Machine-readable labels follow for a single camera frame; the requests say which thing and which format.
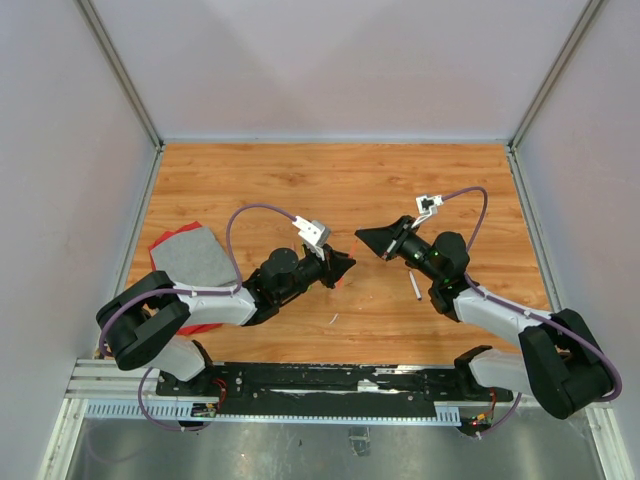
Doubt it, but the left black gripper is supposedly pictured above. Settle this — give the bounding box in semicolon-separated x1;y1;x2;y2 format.
277;244;356;303

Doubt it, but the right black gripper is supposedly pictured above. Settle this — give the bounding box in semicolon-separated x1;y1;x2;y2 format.
355;215;443;283

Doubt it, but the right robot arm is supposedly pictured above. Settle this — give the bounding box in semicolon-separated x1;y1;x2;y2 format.
355;216;622;419

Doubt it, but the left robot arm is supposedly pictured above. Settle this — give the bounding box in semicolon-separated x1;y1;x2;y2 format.
96;245;356;396

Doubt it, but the grey felt cloth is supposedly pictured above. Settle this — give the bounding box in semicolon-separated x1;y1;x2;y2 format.
150;227;237;287

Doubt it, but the red cloth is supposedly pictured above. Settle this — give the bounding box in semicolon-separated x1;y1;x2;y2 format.
148;221;221;336

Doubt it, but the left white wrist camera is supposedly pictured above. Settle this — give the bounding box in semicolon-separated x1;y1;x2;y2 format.
292;216;331;261

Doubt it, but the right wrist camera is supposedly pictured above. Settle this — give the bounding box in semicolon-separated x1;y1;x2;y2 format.
412;195;443;228

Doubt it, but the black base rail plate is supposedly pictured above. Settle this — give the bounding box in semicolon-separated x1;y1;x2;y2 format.
156;362;513;418

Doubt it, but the grey slotted cable duct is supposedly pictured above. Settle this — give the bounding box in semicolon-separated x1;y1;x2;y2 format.
83;401;462;426

